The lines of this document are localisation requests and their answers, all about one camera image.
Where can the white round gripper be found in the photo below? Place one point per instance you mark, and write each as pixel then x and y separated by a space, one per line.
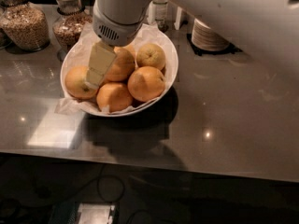
pixel 116 30

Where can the orange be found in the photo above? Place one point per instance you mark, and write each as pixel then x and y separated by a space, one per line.
pixel 146 83
pixel 123 65
pixel 151 55
pixel 114 96
pixel 75 83

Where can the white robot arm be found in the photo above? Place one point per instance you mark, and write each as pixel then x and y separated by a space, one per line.
pixel 267 30

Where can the white paper bowl liner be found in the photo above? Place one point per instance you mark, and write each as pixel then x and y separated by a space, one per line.
pixel 79 52

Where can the white oval bowl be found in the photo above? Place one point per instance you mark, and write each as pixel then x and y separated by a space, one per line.
pixel 169 59

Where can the middle glass granola jar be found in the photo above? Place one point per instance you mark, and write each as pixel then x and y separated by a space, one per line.
pixel 68 27

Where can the white stand posts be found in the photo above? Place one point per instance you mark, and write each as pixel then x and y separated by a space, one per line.
pixel 180 17

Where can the small glass bottle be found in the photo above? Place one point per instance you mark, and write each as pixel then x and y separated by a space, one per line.
pixel 160 14

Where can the large glass cereal jar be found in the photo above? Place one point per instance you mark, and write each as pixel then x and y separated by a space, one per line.
pixel 25 24

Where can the glass jar at left edge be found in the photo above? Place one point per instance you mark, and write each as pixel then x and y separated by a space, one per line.
pixel 4 39

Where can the black tray under bowls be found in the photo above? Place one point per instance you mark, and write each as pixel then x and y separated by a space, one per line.
pixel 231 49

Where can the grey box on floor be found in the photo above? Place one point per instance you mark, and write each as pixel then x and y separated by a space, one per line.
pixel 84 213

